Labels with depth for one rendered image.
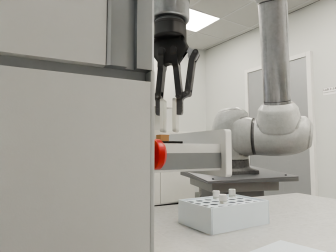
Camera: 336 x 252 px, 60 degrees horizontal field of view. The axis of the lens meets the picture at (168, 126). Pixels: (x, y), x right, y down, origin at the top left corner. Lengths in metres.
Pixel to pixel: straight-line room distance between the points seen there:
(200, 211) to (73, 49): 0.31
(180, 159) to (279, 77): 0.64
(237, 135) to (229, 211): 0.76
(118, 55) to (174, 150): 0.42
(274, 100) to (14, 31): 1.03
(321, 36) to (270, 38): 3.22
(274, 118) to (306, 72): 3.14
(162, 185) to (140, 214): 3.98
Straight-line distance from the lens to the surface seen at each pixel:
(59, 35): 0.23
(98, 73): 0.23
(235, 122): 1.20
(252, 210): 0.49
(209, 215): 0.44
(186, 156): 0.64
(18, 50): 0.22
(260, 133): 1.18
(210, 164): 0.67
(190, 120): 5.38
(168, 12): 0.64
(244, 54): 5.11
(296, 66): 4.39
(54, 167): 0.21
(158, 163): 0.37
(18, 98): 0.21
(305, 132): 1.18
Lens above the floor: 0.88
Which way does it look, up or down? 5 degrees up
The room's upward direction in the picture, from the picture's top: straight up
